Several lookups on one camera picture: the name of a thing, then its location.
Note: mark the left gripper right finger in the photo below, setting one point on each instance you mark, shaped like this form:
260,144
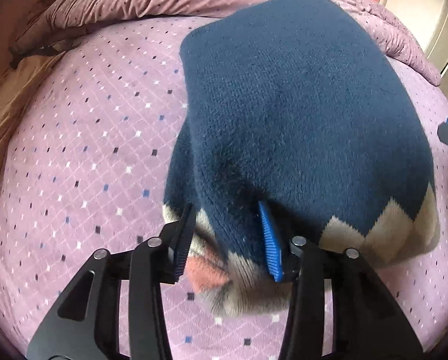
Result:
339,308

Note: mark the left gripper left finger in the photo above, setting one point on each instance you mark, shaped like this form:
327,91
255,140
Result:
83,323

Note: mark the navy argyle knit sweater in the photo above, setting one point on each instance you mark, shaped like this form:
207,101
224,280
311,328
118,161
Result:
292,104

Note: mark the purple dotted bed sheet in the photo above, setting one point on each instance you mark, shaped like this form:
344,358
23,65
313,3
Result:
86,169

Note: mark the tan pillow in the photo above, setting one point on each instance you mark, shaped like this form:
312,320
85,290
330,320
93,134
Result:
16,92

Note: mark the purple dotted folded duvet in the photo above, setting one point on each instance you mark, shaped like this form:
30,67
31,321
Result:
51,21

